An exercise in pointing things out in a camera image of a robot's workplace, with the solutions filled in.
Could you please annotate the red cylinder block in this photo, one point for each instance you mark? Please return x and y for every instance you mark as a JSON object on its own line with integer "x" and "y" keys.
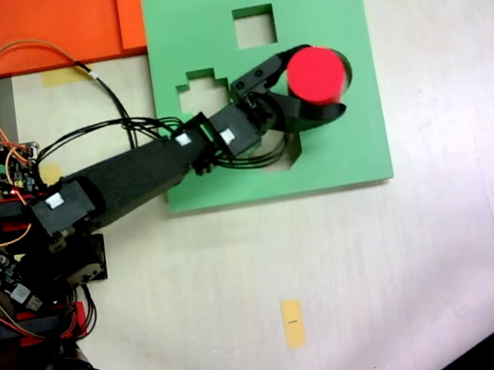
{"x": 314, "y": 72}

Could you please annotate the orange flat block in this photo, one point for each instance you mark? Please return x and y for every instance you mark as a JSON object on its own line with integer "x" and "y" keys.
{"x": 46, "y": 24}

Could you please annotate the green shape sorter board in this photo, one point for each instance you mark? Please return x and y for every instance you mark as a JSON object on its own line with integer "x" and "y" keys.
{"x": 345, "y": 156}

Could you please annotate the yellow tape strip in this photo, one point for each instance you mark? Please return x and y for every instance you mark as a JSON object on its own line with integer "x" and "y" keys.
{"x": 61, "y": 77}

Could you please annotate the yellow tape square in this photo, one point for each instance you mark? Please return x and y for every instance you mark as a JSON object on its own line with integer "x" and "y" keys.
{"x": 50, "y": 171}

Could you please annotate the yellow tape with mark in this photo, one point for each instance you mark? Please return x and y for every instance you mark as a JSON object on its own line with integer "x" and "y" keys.
{"x": 294, "y": 324}

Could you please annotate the black small circuit module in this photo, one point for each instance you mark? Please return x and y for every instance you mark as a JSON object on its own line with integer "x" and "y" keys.
{"x": 4, "y": 272}

